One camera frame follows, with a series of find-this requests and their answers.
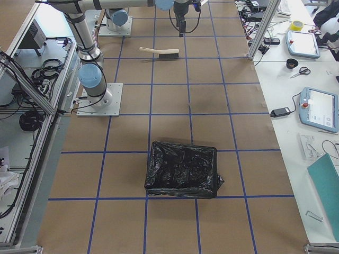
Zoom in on yellow tape roll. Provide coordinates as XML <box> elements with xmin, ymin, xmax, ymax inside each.
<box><xmin>289</xmin><ymin>20</ymin><xmax>304</xmax><ymax>32</ymax></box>

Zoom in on black handled scissors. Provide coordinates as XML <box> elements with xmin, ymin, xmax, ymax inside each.
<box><xmin>290</xmin><ymin>66</ymin><xmax>311</xmax><ymax>78</ymax></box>

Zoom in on metal allen key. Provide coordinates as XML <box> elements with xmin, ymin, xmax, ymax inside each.
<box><xmin>305</xmin><ymin>210</ymin><xmax>324</xmax><ymax>222</ymax></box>

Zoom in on small black bowl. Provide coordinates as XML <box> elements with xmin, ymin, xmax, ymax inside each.
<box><xmin>286</xmin><ymin>58</ymin><xmax>299</xmax><ymax>69</ymax></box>

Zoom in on near teach pendant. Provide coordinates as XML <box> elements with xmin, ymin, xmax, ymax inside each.
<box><xmin>299</xmin><ymin>87</ymin><xmax>338</xmax><ymax>133</ymax></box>

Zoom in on teach pendant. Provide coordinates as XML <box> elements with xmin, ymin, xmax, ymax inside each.
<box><xmin>299</xmin><ymin>87</ymin><xmax>338</xmax><ymax>133</ymax></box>
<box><xmin>286</xmin><ymin>30</ymin><xmax>320</xmax><ymax>59</ymax></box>

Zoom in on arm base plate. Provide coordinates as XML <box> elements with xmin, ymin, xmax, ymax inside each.
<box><xmin>76</xmin><ymin>83</ymin><xmax>123</xmax><ymax>117</ymax></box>
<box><xmin>99</xmin><ymin>16</ymin><xmax>133</xmax><ymax>37</ymax></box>

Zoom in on coiled black cable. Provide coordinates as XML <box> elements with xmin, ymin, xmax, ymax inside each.
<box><xmin>19</xmin><ymin>108</ymin><xmax>44</xmax><ymax>132</ymax></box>

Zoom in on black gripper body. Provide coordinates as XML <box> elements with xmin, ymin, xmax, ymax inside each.
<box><xmin>173</xmin><ymin>0</ymin><xmax>201</xmax><ymax>37</ymax></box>

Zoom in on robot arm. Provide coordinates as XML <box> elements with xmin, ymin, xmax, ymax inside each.
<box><xmin>36</xmin><ymin>1</ymin><xmax>201</xmax><ymax>106</ymax></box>
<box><xmin>105</xmin><ymin>8</ymin><xmax>128</xmax><ymax>31</ymax></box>

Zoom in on far teach pendant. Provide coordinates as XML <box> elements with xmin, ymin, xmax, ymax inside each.
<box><xmin>286</xmin><ymin>30</ymin><xmax>320</xmax><ymax>59</ymax></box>

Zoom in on teal folder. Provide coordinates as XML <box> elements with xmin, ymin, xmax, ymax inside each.
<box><xmin>307</xmin><ymin>153</ymin><xmax>338</xmax><ymax>242</ymax></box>

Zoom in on black power adapter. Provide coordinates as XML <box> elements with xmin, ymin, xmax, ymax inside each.
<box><xmin>270</xmin><ymin>107</ymin><xmax>291</xmax><ymax>118</ymax></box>

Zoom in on aluminium frame post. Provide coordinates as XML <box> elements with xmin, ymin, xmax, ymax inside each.
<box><xmin>247</xmin><ymin>0</ymin><xmax>280</xmax><ymax>60</ymax></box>

